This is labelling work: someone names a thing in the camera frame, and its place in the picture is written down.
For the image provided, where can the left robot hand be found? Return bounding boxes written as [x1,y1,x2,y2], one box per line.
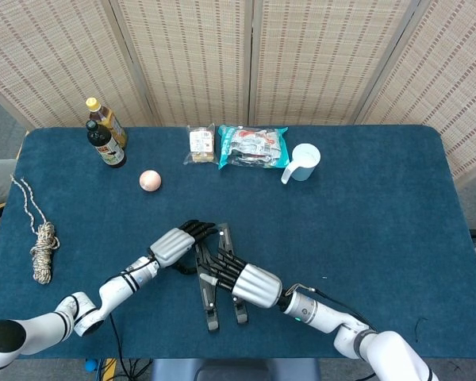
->
[149,219,218,275]

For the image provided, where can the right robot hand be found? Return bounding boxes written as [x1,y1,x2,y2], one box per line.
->
[199,248,283,309]

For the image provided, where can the grey notched plastic rack frame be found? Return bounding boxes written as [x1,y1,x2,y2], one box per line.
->
[195,222,250,333]

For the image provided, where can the pale pink ball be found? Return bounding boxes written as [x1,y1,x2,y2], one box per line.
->
[139,169,163,193]

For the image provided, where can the blue-gray chair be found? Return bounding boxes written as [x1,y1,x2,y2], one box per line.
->
[150,358,322,381]

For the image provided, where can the blue table cloth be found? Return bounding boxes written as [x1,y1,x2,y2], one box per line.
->
[0,125,476,360]

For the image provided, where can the clear bag of sandwich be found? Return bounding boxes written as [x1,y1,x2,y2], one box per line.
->
[182,122,219,167]

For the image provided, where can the dark sauce bottle black cap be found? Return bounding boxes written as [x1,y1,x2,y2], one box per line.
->
[85,119,127,169]

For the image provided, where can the teal snack bag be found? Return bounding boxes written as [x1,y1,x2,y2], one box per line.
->
[216,124,290,171]

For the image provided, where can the tea bottle yellow cap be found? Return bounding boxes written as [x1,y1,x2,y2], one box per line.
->
[85,97,129,151]

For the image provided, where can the woven bamboo folding screen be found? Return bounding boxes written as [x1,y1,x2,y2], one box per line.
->
[0,0,476,190]

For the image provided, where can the beige coiled rope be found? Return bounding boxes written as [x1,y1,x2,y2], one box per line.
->
[10,174,60,286]

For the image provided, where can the black floor cables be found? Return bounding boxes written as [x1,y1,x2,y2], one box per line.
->
[117,358,154,381]

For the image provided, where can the light blue handled cup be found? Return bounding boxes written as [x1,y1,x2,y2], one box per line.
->
[280,143,322,186]

